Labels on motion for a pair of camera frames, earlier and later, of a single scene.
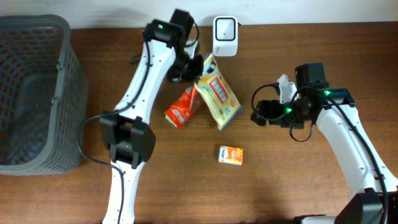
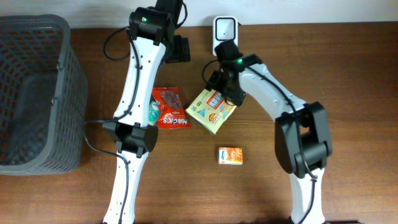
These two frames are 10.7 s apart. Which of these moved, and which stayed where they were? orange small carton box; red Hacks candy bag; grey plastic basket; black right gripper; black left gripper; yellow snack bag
Moved: yellow snack bag; black left gripper; red Hacks candy bag; black right gripper
Stayed: orange small carton box; grey plastic basket
